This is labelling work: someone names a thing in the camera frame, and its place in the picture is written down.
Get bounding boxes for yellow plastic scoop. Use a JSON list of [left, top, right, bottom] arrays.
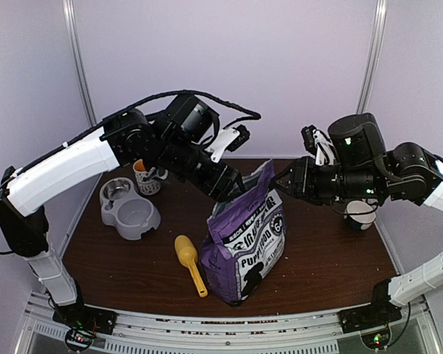
[[174, 235, 208, 298]]

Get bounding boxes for white and blue bowl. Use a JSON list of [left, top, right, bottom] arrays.
[[344, 201, 376, 231]]

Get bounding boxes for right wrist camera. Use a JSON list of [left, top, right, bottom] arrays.
[[301, 125, 337, 166]]

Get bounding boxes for purple pet food bag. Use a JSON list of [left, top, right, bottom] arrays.
[[199, 160, 286, 306]]

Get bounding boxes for patterned mug yellow inside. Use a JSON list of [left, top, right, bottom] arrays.
[[133, 159, 168, 196]]

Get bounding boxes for aluminium frame post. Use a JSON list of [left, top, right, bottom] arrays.
[[62, 0, 97, 127], [356, 0, 388, 114]]

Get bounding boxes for grey double pet feeder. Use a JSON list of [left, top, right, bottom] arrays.
[[99, 177, 161, 240]]

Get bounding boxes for left aluminium frame post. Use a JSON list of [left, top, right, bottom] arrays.
[[62, 0, 97, 127]]

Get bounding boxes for front aluminium rail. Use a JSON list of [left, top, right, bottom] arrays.
[[12, 292, 443, 353]]

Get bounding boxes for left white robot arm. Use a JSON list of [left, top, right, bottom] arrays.
[[0, 90, 250, 327]]

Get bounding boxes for right aluminium frame post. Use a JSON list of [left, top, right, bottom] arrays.
[[356, 0, 388, 114]]

